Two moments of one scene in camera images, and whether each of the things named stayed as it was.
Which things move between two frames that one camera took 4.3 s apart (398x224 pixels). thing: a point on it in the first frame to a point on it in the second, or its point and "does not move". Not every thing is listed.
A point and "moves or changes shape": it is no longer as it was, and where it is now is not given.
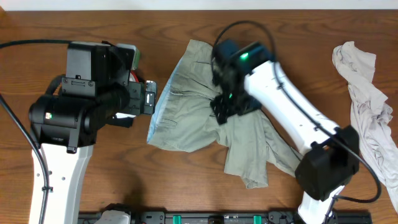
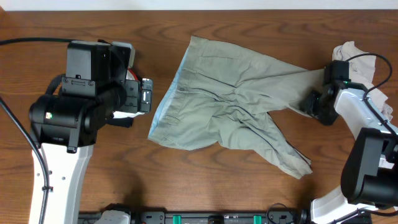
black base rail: [223, 218] does not move
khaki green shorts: [181, 118] moves or changes shape
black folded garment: [124, 122] does not move
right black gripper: [222, 111] to [306, 104]
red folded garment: [135, 76] does not move
